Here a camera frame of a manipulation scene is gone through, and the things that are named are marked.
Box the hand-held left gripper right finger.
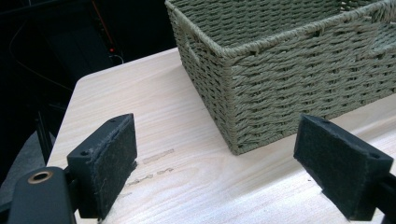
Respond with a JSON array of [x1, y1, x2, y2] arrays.
[[293, 113, 394, 222]]

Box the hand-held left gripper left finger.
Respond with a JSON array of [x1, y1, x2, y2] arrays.
[[66, 113, 138, 220]]

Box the green woven basket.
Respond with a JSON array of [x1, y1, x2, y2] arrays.
[[164, 0, 396, 156]]

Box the black metal stand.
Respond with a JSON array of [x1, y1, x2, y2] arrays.
[[35, 104, 55, 166]]

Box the thin dark cable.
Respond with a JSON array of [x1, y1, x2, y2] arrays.
[[8, 21, 74, 92]]

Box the red cable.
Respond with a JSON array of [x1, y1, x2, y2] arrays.
[[91, 0, 117, 54]]

